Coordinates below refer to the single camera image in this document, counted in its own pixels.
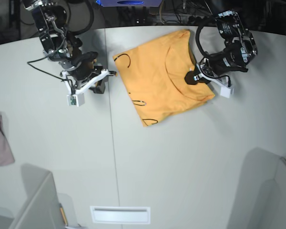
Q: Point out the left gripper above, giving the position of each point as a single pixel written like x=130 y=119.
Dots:
x=204 y=73

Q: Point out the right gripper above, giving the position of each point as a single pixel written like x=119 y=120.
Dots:
x=82 y=68

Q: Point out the yellow T-shirt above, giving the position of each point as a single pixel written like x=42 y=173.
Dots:
x=154 y=73

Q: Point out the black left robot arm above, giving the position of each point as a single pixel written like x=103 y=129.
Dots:
x=240 y=49

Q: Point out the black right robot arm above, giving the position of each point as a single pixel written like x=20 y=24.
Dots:
x=62 y=45

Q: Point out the purple box with blue oval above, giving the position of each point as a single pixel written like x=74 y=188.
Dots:
x=136 y=3

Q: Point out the white table slot plate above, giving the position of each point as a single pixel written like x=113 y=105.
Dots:
x=121 y=215

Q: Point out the wooden pencil in bin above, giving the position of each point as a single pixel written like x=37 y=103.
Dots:
x=63 y=216

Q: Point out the grey right bin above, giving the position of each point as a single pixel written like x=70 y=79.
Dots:
x=274 y=213

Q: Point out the grey bin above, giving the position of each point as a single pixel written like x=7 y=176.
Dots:
x=274 y=213
x=41 y=210

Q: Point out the grey left bin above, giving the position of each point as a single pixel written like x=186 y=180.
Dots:
x=41 y=210

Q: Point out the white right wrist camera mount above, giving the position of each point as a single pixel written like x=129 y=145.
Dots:
x=77 y=90

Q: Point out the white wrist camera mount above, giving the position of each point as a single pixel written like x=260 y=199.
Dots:
x=77 y=90
x=226 y=89

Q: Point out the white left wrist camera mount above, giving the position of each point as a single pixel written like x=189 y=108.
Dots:
x=226 y=89

